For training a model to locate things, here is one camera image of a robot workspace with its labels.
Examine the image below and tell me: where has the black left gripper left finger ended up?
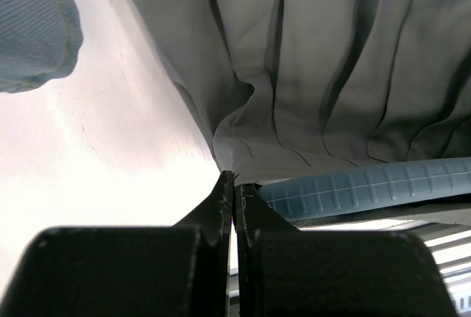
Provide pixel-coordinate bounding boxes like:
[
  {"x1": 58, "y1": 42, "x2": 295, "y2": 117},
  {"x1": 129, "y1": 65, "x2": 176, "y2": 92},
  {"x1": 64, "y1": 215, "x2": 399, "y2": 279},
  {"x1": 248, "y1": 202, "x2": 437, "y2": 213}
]
[{"x1": 1, "y1": 171, "x2": 233, "y2": 316}]

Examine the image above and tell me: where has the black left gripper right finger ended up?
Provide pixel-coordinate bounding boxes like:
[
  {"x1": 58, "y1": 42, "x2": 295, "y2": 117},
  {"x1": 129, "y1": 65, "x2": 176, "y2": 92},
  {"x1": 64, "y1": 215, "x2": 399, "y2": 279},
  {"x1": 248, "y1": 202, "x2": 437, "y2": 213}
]
[{"x1": 234, "y1": 185, "x2": 457, "y2": 316}]

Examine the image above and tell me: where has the blue plastic hanger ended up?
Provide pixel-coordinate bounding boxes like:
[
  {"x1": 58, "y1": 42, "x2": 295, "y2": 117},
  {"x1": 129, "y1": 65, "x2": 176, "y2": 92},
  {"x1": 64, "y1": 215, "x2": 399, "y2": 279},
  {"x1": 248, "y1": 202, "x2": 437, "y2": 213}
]
[{"x1": 258, "y1": 157, "x2": 470, "y2": 221}]

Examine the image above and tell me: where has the grey pleated skirt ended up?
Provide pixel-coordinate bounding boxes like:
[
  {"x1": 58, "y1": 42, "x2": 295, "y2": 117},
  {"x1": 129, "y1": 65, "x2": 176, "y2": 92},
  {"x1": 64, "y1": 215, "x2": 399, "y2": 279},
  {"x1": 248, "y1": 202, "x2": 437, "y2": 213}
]
[{"x1": 132, "y1": 0, "x2": 470, "y2": 227}]

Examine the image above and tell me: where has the light blue denim garment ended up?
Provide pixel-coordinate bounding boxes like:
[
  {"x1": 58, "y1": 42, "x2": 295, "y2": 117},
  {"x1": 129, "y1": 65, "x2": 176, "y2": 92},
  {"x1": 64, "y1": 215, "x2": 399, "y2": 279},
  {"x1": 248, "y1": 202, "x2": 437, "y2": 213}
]
[{"x1": 1, "y1": 0, "x2": 83, "y2": 93}]

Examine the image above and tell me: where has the aluminium mounting rail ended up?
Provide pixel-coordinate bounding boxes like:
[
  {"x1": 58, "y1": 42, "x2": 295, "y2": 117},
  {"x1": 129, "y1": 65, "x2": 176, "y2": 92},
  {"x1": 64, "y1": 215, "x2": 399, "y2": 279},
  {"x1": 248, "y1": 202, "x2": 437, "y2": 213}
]
[{"x1": 301, "y1": 219, "x2": 470, "y2": 316}]

